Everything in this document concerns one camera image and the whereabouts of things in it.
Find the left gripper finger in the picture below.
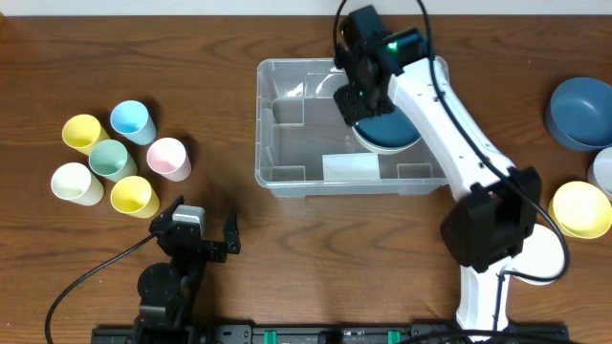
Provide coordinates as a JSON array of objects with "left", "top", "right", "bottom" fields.
[
  {"left": 151, "top": 195, "right": 185, "bottom": 227},
  {"left": 222, "top": 206, "right": 241, "bottom": 254}
]

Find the dark blue bowl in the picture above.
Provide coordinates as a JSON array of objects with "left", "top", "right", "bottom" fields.
[
  {"left": 354, "top": 107, "right": 421, "bottom": 149},
  {"left": 544, "top": 77, "right": 611, "bottom": 152}
]

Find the beige large bowl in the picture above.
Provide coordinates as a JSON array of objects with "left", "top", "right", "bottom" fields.
[{"left": 352, "top": 127, "right": 422, "bottom": 155}]

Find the clear plastic storage bin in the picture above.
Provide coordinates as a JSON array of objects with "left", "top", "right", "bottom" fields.
[{"left": 254, "top": 58, "right": 448, "bottom": 198}]

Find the yellow small bowl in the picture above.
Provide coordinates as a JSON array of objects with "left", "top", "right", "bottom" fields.
[{"left": 548, "top": 182, "right": 611, "bottom": 239}]

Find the white small bowl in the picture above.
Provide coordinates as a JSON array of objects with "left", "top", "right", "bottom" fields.
[{"left": 508, "top": 224, "right": 564, "bottom": 278}]

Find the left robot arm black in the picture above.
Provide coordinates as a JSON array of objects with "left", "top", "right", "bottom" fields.
[{"left": 133, "top": 196, "right": 241, "bottom": 343}]

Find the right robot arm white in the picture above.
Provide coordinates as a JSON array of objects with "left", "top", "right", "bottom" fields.
[{"left": 332, "top": 6, "right": 541, "bottom": 343}]

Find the yellow plastic cup lower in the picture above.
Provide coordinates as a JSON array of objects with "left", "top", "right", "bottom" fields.
[{"left": 110, "top": 176, "right": 160, "bottom": 219}]

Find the yellow plastic cup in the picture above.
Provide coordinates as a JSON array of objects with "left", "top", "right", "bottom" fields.
[
  {"left": 110, "top": 176, "right": 160, "bottom": 219},
  {"left": 61, "top": 114, "right": 109, "bottom": 156}
]

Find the pink plastic cup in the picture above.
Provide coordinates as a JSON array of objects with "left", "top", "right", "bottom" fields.
[{"left": 146, "top": 138, "right": 192, "bottom": 182}]

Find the green plastic cup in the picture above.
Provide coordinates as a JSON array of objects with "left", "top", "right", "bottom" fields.
[{"left": 89, "top": 140, "right": 138, "bottom": 183}]

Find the white plastic cup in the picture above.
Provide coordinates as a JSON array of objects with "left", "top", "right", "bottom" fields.
[{"left": 51, "top": 162, "right": 104, "bottom": 206}]

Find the light blue plastic cup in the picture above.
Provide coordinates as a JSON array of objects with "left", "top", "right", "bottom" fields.
[{"left": 110, "top": 100, "right": 157, "bottom": 145}]

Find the yellow plastic cup upper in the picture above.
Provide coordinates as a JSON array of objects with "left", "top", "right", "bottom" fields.
[{"left": 61, "top": 114, "right": 109, "bottom": 156}]

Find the grey small bowl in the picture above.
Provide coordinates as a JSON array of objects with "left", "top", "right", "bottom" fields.
[{"left": 587, "top": 147, "right": 612, "bottom": 201}]

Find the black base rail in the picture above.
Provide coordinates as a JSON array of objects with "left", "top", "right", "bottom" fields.
[{"left": 90, "top": 322, "right": 570, "bottom": 344}]

